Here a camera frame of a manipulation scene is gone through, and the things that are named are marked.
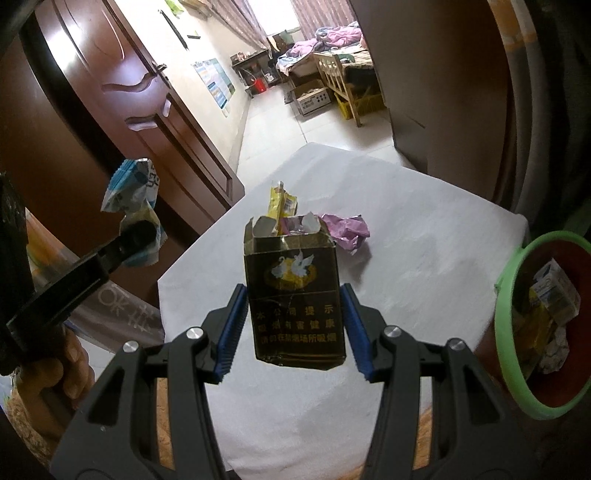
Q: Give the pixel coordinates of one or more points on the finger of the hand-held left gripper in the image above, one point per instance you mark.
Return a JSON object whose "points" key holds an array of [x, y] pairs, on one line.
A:
{"points": [[78, 281]]}

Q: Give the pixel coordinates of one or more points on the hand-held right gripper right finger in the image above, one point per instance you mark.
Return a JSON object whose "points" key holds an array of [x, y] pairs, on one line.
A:
{"points": [[358, 337]]}

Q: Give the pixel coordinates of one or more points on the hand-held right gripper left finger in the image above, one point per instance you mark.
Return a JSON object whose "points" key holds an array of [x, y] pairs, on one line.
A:
{"points": [[231, 337]]}

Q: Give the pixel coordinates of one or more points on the dark cigarette pack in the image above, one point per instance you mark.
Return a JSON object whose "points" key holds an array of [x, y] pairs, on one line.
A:
{"points": [[295, 323]]}

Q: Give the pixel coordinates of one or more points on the blue white snack wrapper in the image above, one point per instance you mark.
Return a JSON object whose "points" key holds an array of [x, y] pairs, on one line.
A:
{"points": [[134, 184]]}

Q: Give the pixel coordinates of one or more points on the green rimmed red bin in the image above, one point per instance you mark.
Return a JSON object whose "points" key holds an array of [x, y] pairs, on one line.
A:
{"points": [[508, 323]]}

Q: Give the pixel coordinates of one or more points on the yellow packet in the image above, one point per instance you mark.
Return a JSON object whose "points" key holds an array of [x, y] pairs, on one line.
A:
{"points": [[538, 332]]}

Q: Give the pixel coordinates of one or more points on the white tissue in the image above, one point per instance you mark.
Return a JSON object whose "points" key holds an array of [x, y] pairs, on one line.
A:
{"points": [[554, 350]]}

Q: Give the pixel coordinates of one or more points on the small white blue carton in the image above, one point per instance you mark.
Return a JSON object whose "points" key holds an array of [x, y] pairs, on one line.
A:
{"points": [[554, 290]]}

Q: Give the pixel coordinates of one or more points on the person's left hand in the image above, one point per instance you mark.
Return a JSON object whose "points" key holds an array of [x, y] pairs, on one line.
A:
{"points": [[64, 378]]}

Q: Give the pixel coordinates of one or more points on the grey printed cloth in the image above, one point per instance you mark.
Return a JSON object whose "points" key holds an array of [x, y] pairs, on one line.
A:
{"points": [[120, 318]]}

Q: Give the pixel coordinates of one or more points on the white table cover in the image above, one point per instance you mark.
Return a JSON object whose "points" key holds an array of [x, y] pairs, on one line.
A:
{"points": [[415, 277]]}

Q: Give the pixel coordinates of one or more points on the pink crumpled wrapper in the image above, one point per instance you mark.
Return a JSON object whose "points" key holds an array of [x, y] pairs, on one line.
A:
{"points": [[346, 230]]}

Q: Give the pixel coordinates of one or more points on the yellow snack wrapper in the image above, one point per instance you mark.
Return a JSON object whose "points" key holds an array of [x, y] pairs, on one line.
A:
{"points": [[284, 203]]}

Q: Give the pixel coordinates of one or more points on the brown wooden door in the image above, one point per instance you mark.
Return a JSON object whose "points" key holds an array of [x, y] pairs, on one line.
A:
{"points": [[92, 69]]}

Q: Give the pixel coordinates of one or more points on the yellow plastic crate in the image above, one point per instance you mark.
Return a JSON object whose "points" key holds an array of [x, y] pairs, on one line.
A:
{"points": [[369, 104]]}

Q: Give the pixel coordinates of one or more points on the cardboard box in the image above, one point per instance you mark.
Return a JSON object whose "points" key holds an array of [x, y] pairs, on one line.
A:
{"points": [[311, 99]]}

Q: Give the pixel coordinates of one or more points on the wooden chair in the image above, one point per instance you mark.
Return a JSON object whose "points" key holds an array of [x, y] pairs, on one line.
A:
{"points": [[339, 87]]}

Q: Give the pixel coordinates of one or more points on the red bucket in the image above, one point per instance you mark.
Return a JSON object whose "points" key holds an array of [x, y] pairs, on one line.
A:
{"points": [[259, 84]]}

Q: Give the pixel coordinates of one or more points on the brown wooden wardrobe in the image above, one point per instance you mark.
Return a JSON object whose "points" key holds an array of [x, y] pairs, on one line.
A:
{"points": [[429, 92]]}

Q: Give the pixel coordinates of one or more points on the bed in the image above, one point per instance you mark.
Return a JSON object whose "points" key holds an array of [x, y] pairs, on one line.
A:
{"points": [[355, 62]]}

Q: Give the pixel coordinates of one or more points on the small dark side table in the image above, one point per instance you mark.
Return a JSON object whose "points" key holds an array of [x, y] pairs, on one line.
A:
{"points": [[249, 62]]}

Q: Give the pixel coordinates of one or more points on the pink blanket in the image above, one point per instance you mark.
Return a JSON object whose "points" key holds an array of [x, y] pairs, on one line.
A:
{"points": [[323, 41]]}

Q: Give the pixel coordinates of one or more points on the pink window curtain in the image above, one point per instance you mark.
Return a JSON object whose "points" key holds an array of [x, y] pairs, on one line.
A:
{"points": [[318, 16]]}

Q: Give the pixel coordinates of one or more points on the wall poster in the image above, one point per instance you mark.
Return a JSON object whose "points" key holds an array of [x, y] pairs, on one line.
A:
{"points": [[214, 85]]}

